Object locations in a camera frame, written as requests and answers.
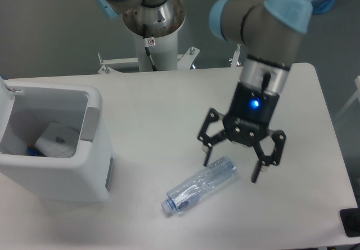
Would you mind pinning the white plastic trash can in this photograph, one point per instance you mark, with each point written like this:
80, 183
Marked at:
27, 108

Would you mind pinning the clear plastic water bottle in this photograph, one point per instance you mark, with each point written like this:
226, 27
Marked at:
190, 191

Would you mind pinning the white frame at right edge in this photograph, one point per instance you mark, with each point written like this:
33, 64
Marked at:
350, 101

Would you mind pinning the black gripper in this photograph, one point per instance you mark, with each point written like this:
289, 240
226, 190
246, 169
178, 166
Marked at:
250, 117

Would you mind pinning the black device at table edge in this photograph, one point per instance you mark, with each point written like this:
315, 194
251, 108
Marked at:
350, 221

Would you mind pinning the blue snack packet in bin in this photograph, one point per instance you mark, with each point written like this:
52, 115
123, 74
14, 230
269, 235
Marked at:
33, 151

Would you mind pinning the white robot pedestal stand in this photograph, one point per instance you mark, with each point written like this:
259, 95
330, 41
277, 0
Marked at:
155, 33

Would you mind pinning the white plastic wrapper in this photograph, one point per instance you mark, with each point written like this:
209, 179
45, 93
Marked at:
58, 140

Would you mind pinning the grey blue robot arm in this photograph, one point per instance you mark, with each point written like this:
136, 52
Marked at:
272, 30

